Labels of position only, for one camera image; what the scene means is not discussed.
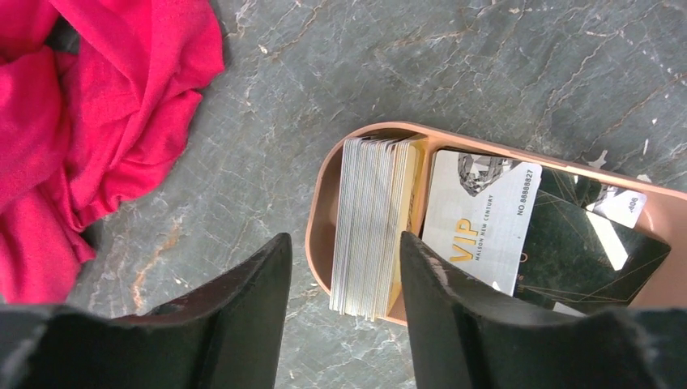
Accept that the silver card in tray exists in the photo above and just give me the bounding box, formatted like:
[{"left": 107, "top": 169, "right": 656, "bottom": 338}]
[{"left": 585, "top": 184, "right": 647, "bottom": 229}]

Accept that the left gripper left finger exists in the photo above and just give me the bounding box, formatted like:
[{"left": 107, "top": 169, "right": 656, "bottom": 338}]
[{"left": 1, "top": 233, "right": 292, "bottom": 388}]

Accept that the silver VIP card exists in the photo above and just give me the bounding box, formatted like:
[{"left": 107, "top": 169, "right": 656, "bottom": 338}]
[{"left": 421, "top": 149, "right": 543, "bottom": 295}]

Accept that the pink oval card tray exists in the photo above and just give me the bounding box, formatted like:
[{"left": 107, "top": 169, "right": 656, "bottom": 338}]
[{"left": 305, "top": 122, "right": 686, "bottom": 308}]

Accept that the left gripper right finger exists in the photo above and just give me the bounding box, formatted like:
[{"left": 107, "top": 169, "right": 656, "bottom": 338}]
[{"left": 400, "top": 232, "right": 686, "bottom": 388}]

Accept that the stack of upright cards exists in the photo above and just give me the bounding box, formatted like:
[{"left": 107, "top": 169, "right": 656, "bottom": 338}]
[{"left": 329, "top": 135, "right": 426, "bottom": 321}]

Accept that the red crumpled cloth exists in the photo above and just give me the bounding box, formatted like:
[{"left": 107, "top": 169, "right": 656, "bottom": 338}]
[{"left": 1, "top": 1, "right": 224, "bottom": 304}]

